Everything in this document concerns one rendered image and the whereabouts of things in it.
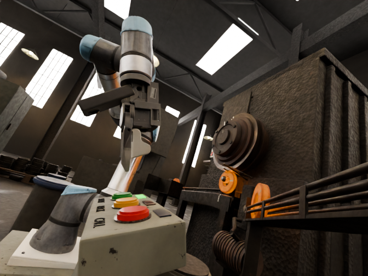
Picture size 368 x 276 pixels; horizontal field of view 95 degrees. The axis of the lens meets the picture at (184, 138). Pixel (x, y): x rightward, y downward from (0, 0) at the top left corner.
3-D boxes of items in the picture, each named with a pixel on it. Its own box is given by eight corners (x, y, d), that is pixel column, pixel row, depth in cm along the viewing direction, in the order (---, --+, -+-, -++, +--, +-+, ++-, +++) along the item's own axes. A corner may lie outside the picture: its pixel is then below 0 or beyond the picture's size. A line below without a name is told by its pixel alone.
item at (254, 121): (216, 178, 138) (220, 130, 161) (265, 166, 100) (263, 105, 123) (210, 176, 136) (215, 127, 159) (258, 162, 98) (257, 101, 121)
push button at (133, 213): (145, 217, 24) (145, 203, 25) (152, 225, 21) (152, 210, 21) (115, 221, 23) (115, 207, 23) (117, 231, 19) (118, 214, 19)
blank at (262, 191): (258, 230, 70) (250, 227, 71) (257, 199, 82) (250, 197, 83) (272, 208, 61) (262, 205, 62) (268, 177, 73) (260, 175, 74)
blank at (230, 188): (220, 193, 124) (217, 192, 123) (223, 173, 131) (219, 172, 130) (236, 193, 111) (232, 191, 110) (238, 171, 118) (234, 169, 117)
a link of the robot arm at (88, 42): (119, 111, 94) (91, 23, 50) (137, 118, 95) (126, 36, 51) (108, 128, 89) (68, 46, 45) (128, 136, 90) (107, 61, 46)
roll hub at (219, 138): (214, 160, 132) (218, 130, 145) (241, 150, 109) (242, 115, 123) (208, 157, 130) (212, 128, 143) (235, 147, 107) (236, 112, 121)
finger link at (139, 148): (151, 171, 36) (152, 128, 37) (122, 172, 33) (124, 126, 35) (148, 171, 38) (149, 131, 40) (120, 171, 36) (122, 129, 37)
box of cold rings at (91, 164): (118, 204, 375) (131, 170, 398) (125, 214, 303) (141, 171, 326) (67, 192, 333) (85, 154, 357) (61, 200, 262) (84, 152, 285)
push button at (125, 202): (136, 206, 31) (136, 196, 31) (140, 211, 27) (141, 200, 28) (112, 209, 29) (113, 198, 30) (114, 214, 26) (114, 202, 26)
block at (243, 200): (248, 230, 98) (254, 188, 105) (259, 235, 91) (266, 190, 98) (234, 226, 94) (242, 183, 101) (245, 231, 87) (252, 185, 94)
